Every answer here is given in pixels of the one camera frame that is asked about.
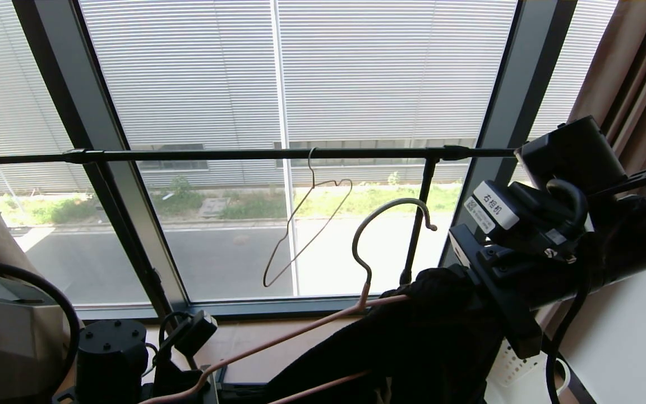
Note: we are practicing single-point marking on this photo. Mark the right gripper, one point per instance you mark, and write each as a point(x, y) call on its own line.
point(525, 280)

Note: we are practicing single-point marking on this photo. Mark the black shorts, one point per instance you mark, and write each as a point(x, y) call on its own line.
point(413, 348)

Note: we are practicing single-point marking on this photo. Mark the pink clothes hanger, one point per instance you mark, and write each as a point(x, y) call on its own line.
point(356, 230)
point(312, 179)

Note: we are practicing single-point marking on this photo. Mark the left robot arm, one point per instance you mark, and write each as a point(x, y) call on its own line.
point(9, 336)

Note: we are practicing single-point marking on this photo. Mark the white laundry basket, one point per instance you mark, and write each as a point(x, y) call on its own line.
point(516, 365)

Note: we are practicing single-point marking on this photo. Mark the black clothes rack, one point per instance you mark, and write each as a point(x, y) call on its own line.
point(216, 154)

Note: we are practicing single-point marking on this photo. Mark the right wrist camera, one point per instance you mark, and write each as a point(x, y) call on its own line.
point(502, 210)

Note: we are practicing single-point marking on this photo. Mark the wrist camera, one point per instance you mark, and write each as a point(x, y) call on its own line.
point(502, 210)
point(194, 331)

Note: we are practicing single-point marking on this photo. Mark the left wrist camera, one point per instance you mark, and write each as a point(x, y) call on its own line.
point(194, 331)

